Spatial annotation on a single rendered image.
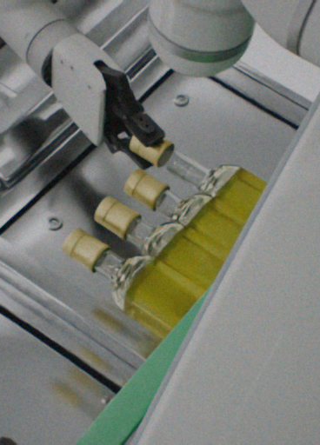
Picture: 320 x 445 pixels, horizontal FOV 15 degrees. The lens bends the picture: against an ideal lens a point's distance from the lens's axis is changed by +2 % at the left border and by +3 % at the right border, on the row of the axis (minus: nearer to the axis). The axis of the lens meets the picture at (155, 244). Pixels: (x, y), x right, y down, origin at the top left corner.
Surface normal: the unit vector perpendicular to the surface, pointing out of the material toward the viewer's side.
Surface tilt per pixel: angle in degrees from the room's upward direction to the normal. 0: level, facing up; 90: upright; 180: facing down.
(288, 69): 90
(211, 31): 130
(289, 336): 90
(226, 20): 142
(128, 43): 90
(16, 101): 90
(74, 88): 75
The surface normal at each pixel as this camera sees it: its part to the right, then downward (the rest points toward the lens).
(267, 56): 0.11, -0.59
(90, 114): -0.79, 0.45
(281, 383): -0.41, 0.15
